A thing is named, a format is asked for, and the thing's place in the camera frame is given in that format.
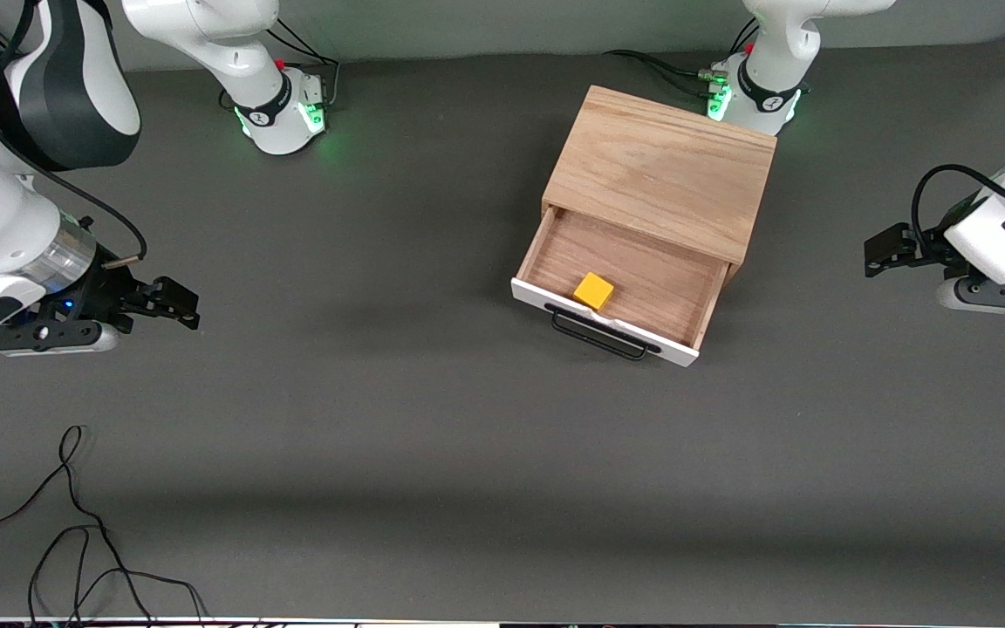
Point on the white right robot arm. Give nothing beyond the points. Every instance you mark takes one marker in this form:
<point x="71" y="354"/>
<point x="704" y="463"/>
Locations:
<point x="75" y="96"/>

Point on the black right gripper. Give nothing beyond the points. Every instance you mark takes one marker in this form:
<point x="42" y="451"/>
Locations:
<point x="112" y="289"/>

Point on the wooden drawer cabinet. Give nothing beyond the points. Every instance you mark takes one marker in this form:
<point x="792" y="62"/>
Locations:
<point x="659" y="166"/>

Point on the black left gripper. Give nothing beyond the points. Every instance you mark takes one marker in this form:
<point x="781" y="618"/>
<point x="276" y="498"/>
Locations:
<point x="926" y="247"/>

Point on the yellow cube block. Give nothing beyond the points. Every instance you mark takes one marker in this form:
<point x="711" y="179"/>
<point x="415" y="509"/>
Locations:
<point x="594" y="290"/>

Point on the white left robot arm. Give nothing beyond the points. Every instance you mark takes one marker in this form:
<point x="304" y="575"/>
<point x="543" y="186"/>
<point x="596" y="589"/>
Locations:
<point x="773" y="52"/>

